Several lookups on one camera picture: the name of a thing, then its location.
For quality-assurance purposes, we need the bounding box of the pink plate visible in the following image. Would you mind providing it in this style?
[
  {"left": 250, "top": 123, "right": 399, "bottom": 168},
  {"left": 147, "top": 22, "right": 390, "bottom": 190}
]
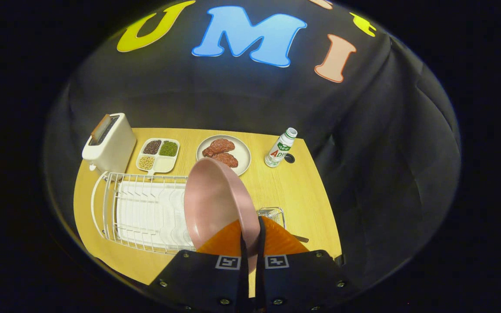
[{"left": 184, "top": 157, "right": 261, "bottom": 298}]

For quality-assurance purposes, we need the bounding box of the white drip tray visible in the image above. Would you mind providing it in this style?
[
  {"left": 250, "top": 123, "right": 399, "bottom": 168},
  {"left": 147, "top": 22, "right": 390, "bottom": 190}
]
[{"left": 116, "top": 180, "right": 194, "bottom": 250}]

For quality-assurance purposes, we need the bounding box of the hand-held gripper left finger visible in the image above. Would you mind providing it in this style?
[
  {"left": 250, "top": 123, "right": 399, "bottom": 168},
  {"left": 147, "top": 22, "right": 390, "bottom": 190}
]
[{"left": 146, "top": 220, "right": 250, "bottom": 313}]

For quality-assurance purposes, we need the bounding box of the white wire dish rack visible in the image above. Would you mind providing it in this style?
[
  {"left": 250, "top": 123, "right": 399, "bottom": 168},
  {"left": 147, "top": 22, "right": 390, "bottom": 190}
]
[{"left": 90, "top": 171, "right": 197, "bottom": 255}]

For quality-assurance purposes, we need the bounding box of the white divided snack dish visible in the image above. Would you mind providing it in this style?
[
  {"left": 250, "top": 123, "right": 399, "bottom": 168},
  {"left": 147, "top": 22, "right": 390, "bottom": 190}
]
[{"left": 136, "top": 138, "right": 180, "bottom": 175}]

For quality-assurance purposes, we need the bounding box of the white green label bottle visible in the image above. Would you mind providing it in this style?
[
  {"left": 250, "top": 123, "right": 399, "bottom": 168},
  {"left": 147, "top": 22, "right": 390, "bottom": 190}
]
[{"left": 264, "top": 127, "right": 298, "bottom": 168}]

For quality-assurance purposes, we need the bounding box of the black backdrop cloth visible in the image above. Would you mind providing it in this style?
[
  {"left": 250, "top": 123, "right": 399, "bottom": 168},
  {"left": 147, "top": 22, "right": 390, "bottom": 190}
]
[{"left": 44, "top": 0, "right": 461, "bottom": 287}]

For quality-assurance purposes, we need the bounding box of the brown meat piece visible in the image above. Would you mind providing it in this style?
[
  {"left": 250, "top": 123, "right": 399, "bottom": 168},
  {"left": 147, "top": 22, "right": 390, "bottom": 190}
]
[
  {"left": 202, "top": 138, "right": 236, "bottom": 158},
  {"left": 212, "top": 152, "right": 239, "bottom": 168}
]

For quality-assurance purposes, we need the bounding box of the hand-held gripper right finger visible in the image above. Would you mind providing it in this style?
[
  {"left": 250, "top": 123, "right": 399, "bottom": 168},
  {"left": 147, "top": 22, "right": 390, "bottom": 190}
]
[{"left": 255, "top": 216, "right": 360, "bottom": 313}]

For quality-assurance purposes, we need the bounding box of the beige round plate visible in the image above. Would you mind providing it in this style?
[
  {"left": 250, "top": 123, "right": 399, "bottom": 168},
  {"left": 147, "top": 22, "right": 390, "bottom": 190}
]
[{"left": 196, "top": 135, "right": 251, "bottom": 176}]

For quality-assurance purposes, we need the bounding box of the pile of green beans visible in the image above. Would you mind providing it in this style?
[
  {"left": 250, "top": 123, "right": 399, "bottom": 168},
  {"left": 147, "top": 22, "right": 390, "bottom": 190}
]
[{"left": 159, "top": 140, "right": 179, "bottom": 157}]

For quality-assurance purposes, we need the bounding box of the white toaster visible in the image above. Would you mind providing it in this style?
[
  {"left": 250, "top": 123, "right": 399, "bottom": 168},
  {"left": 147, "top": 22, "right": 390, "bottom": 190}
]
[{"left": 82, "top": 113, "right": 137, "bottom": 174}]

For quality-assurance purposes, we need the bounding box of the brown toast slice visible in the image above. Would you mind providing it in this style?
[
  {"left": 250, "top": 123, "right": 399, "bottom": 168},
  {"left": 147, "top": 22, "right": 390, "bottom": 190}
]
[{"left": 90, "top": 114, "right": 112, "bottom": 144}]

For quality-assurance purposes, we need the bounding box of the metal wire basket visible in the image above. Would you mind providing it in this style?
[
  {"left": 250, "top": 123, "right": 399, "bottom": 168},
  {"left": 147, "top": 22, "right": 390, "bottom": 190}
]
[{"left": 257, "top": 207, "right": 286, "bottom": 229}]

